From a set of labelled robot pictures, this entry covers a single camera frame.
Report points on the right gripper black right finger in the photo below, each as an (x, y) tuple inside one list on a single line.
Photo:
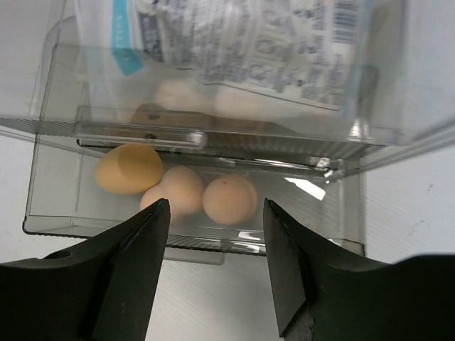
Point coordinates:
[(322, 291)]

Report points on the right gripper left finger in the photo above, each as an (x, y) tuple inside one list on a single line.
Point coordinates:
[(100, 289)]

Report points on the beige makeup sponge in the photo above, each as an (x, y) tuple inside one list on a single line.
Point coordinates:
[(186, 96), (129, 169), (182, 187), (230, 199)]

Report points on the clear acrylic organizer box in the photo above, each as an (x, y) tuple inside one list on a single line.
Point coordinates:
[(375, 177)]

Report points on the white blue sachet packet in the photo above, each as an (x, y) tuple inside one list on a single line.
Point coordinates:
[(300, 52)]

